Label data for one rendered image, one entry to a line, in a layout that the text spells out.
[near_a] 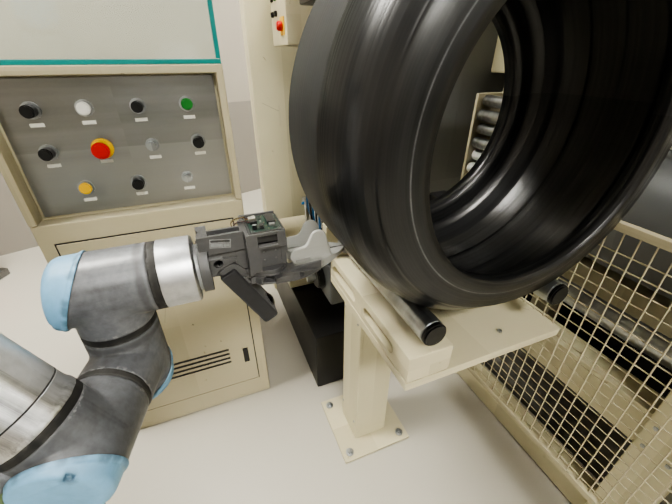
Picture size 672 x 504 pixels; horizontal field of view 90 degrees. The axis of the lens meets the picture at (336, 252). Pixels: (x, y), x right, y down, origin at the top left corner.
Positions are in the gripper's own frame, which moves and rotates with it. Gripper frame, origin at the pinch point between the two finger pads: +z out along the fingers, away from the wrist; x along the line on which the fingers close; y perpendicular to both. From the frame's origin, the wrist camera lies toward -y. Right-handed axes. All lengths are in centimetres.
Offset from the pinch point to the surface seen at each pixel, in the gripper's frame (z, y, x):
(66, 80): -43, 22, 66
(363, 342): 19, -51, 25
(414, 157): 3.8, 17.7, -12.7
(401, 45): 2.1, 27.8, -11.1
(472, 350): 24.1, -21.6, -9.9
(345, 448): 13, -101, 23
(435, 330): 12.2, -10.6, -11.8
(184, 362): -37, -72, 60
